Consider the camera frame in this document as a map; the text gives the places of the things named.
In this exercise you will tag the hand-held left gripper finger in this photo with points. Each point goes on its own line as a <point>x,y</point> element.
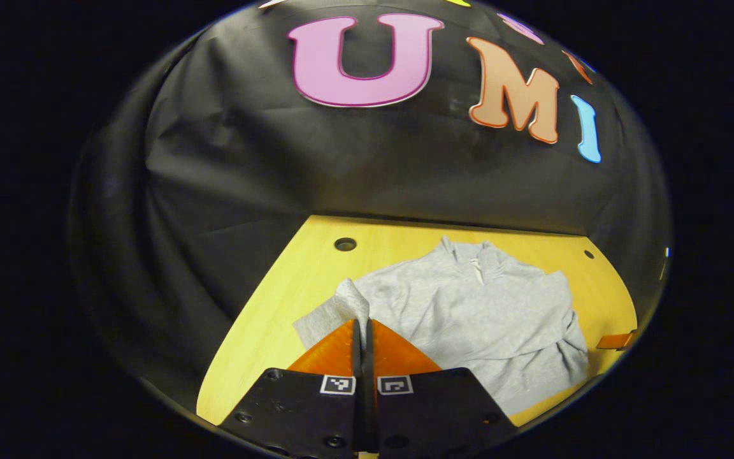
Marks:
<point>358,421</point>
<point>371,421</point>

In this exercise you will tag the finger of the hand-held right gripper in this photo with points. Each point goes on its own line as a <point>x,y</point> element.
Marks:
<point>615,341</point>

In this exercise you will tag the grey sweatshirt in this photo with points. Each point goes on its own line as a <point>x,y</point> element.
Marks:
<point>469,319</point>

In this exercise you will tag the black backdrop cloth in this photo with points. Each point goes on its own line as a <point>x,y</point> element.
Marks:
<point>341,159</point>

